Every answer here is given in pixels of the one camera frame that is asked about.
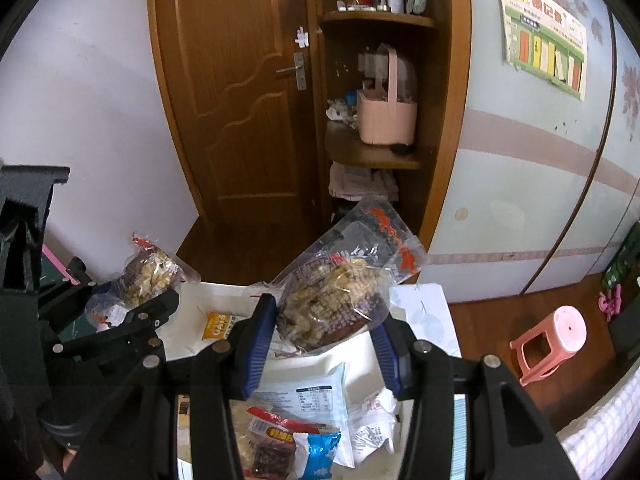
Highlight white plastic storage bin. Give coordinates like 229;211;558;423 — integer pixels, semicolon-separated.
162;282;416;480

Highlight small white toys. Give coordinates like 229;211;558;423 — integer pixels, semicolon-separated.
326;89;359;124

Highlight large pale snack bag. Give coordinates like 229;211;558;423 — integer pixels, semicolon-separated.
252;362;349;466

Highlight walnut packet red print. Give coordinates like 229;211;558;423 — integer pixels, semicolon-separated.
270;197;431;361

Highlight wall poster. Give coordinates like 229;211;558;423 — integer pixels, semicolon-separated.
495;0;588;103

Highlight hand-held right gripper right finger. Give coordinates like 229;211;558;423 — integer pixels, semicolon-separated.
371;321;576;480

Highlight wooden corner shelf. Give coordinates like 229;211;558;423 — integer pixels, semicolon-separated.
312;0;473;261

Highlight green board pink edge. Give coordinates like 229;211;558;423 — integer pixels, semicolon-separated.
42;242;88;341

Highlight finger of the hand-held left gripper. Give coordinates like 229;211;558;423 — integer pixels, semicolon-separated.
37;257;118;332
50;287;181;367

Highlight white crumpled snack packet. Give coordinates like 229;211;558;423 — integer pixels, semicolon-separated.
347;387;403;467

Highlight pink basket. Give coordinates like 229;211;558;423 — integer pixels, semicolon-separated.
356;45;418;147

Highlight orange snack packet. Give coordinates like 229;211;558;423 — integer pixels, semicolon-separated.
202;311;249;341

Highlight pale sliding wardrobe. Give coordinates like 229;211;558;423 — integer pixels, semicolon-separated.
430;0;640;306

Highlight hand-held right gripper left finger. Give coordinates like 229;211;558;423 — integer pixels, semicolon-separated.
65;292;279;480

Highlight clear pale nut packet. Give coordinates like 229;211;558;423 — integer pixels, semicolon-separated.
85;232;201;333

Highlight pink hangers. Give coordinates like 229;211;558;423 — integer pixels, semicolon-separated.
597;285;624;322

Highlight pink plastic stool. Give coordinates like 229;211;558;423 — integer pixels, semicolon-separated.
510;306;588;386

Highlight checkered bed blanket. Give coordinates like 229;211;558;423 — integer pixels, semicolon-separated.
555;360;640;480

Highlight black chair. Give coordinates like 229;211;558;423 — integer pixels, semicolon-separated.
609;305;640;361

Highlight wooden door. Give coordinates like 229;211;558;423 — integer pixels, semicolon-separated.
147;0;321;226

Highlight green bag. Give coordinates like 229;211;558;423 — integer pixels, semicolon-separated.
602;225;640;291

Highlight pink folded cloth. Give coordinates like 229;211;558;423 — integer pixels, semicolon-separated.
329;162;400;202

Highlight metal door handle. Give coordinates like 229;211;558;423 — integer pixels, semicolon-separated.
276;52;307;92

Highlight blue white snack packet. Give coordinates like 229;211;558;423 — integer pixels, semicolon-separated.
294;431;342;480

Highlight dark red date packet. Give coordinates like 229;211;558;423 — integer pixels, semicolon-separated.
245;406;341;480

